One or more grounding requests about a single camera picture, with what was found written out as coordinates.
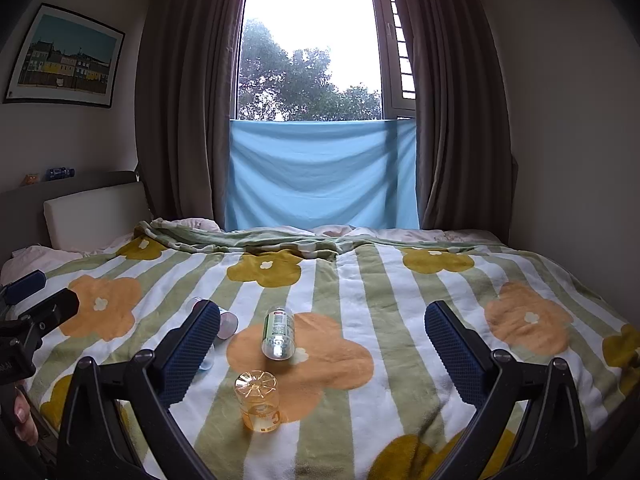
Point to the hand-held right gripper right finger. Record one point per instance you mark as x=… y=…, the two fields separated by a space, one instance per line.
x=455 y=355

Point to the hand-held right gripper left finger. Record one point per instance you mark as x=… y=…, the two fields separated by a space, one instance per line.
x=192 y=350

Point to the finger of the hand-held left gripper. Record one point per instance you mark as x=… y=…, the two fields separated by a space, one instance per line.
x=50 y=310
x=24 y=286

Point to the orange transparent cup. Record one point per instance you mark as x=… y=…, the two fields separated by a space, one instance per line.
x=257 y=400

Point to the person's left hand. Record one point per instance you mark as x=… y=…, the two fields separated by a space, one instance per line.
x=24 y=417

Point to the pink capped bottle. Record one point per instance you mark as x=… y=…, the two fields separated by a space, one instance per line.
x=226 y=321

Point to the grey headboard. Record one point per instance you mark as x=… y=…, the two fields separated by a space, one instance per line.
x=20 y=210

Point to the clear bottle with green label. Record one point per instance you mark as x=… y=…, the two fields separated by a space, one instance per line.
x=277 y=334

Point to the white headboard cushion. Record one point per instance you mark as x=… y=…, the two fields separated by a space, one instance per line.
x=90 y=217

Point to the small orange jar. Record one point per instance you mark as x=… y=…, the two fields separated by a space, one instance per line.
x=33 y=179

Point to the floral striped blanket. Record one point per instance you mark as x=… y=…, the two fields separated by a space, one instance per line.
x=350 y=320

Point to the blue water bottle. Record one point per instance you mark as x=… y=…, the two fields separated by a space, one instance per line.
x=60 y=173

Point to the light blue cloth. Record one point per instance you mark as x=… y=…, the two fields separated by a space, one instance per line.
x=320 y=175

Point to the brown curtain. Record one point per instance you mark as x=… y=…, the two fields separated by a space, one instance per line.
x=455 y=100
x=185 y=95

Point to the window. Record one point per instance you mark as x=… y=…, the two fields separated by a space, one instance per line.
x=310 y=50

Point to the framed wall poster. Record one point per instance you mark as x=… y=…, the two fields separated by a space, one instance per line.
x=65 y=57

